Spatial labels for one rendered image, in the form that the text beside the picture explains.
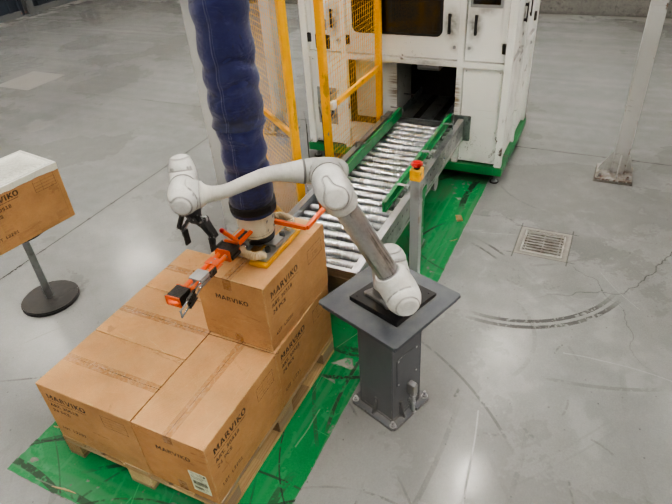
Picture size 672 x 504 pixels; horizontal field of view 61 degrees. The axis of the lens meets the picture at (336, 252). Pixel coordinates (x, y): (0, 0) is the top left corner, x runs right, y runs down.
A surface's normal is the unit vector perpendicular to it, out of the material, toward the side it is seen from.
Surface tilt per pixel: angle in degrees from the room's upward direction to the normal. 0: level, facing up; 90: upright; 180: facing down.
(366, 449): 0
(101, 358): 0
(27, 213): 90
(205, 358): 0
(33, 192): 90
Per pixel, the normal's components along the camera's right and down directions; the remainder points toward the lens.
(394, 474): -0.06, -0.81
